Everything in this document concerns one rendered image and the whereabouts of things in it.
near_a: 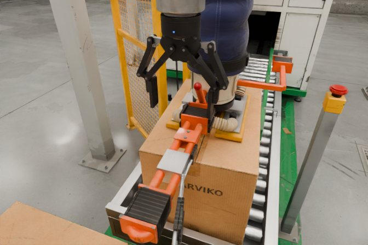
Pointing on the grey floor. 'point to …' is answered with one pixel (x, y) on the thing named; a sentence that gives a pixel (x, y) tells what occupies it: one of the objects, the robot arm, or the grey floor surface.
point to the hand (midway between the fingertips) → (181, 105)
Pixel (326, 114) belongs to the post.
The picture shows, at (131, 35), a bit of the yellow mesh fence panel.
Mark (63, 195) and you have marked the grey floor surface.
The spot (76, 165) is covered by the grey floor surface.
